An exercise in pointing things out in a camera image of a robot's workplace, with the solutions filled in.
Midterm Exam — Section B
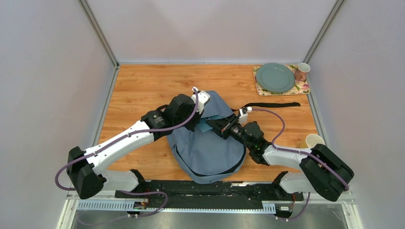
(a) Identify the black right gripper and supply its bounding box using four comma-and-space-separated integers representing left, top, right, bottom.
207, 113, 254, 150

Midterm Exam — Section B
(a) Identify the blue-grey student backpack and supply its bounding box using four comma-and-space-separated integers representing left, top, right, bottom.
167, 91, 300, 184

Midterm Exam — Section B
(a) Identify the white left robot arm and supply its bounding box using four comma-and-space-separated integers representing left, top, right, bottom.
64, 89, 210, 199

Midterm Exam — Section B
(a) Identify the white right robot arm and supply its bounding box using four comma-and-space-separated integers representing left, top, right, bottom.
206, 114, 354, 202

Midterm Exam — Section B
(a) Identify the teal round plate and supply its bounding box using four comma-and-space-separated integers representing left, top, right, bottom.
256, 63, 295, 93

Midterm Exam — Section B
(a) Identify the floral placemat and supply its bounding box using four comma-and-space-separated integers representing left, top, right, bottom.
253, 65, 310, 96

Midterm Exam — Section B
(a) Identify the yellow mug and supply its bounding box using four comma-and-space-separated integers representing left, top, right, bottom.
300, 134, 325, 148

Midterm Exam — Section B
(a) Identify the pink mug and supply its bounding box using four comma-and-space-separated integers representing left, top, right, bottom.
294, 62, 311, 82

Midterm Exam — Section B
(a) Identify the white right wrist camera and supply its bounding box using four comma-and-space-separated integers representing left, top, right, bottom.
238, 106, 253, 125

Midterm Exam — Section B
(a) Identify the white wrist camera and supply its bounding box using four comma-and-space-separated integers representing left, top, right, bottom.
191, 87, 211, 115
238, 106, 253, 125

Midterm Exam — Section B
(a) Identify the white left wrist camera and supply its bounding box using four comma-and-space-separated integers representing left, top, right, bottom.
191, 87, 211, 115

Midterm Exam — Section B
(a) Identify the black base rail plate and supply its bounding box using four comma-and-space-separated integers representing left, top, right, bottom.
115, 180, 304, 210

